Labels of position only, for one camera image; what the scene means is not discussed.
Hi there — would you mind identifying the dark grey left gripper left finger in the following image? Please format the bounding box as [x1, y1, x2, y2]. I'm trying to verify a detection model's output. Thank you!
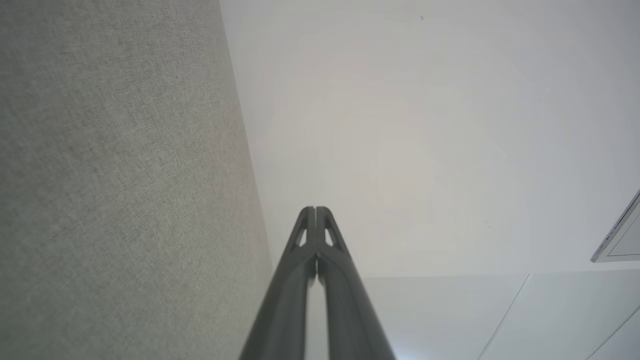
[239, 205, 317, 360]

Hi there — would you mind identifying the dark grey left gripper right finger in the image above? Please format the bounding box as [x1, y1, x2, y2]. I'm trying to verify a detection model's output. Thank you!
[316, 205, 396, 360]

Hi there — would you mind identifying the grey metal bar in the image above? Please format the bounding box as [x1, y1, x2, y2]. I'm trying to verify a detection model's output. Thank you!
[590, 189, 640, 264]

